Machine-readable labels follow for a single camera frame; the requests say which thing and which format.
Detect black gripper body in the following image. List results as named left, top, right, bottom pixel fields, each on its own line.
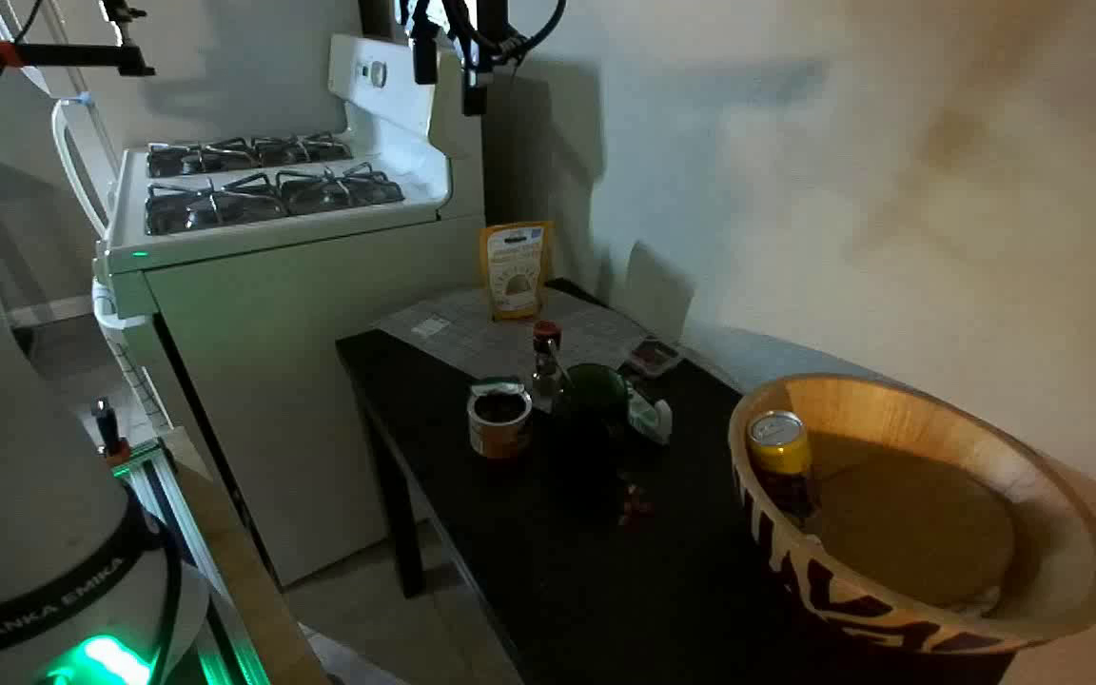
left=401, top=0, right=518, bottom=80

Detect black topped spice bottle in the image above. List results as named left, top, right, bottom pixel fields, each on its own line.
left=530, top=317, right=573, bottom=416

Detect yellow lidded bottle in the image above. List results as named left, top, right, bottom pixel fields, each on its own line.
left=745, top=407, right=823, bottom=526

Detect wooden bowl with black pattern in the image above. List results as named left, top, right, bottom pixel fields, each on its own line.
left=726, top=373, right=1096, bottom=660

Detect small cardboard box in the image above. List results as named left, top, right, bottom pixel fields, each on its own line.
left=478, top=220, right=554, bottom=324

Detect black stove burner grate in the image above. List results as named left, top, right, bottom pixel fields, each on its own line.
left=143, top=161, right=409, bottom=240
left=144, top=128, right=357, bottom=184

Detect grey paper placemat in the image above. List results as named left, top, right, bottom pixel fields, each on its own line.
left=376, top=282, right=655, bottom=381

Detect small dark card box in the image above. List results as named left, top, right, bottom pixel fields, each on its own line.
left=620, top=336, right=691, bottom=381

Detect dark green jar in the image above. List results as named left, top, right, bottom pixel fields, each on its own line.
left=554, top=360, right=635, bottom=492

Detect white gas stove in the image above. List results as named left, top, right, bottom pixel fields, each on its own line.
left=89, top=32, right=490, bottom=590

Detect small white object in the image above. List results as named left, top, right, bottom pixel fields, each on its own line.
left=623, top=391, right=678, bottom=449

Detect small red crumbs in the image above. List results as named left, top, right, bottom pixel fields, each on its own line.
left=613, top=471, right=658, bottom=530

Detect black side table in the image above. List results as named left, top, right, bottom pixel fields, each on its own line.
left=335, top=278, right=1020, bottom=685

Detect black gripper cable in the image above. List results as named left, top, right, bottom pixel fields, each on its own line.
left=495, top=0, right=573, bottom=67

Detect white hose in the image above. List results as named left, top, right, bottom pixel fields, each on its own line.
left=49, top=93, right=115, bottom=244

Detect black camera stand bar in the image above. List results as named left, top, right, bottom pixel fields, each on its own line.
left=0, top=37, right=159, bottom=80

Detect black knob with red ring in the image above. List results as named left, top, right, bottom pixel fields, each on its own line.
left=91, top=396, right=135, bottom=466

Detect metal robot cart frame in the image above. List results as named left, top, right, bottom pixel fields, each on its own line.
left=111, top=426, right=333, bottom=685

